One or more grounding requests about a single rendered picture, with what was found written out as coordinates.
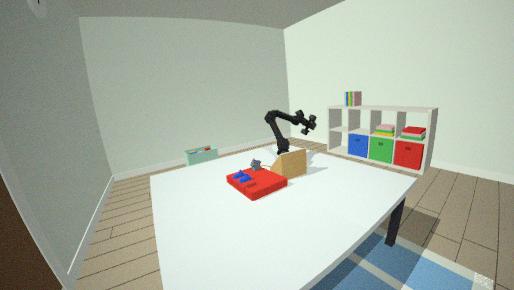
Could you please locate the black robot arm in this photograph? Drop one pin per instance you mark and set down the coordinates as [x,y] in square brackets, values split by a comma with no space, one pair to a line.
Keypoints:
[283,143]

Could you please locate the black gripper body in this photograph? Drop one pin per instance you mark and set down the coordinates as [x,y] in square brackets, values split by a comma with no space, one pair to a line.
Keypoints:
[304,131]

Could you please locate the red flat deck plate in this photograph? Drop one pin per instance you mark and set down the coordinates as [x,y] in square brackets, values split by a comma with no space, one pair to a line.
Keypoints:
[256,184]

